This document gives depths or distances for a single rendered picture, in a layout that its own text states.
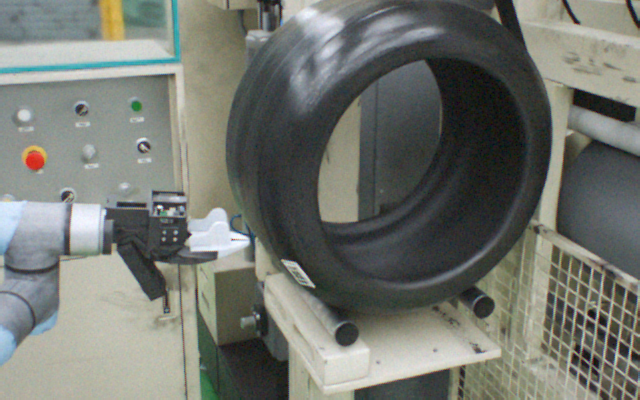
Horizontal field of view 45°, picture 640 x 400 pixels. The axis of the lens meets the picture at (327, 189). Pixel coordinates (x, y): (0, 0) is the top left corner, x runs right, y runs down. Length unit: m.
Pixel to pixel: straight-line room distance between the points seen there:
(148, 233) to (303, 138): 0.28
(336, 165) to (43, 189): 0.67
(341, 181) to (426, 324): 0.35
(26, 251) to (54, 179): 0.74
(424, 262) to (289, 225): 0.43
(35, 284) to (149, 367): 0.92
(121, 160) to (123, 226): 0.73
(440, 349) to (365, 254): 0.25
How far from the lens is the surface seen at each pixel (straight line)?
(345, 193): 1.70
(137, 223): 1.14
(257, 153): 1.25
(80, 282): 1.92
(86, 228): 1.14
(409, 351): 1.54
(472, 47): 1.31
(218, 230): 1.15
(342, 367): 1.42
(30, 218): 1.14
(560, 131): 1.88
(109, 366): 2.04
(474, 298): 1.50
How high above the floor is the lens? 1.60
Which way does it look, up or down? 20 degrees down
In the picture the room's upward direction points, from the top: 1 degrees clockwise
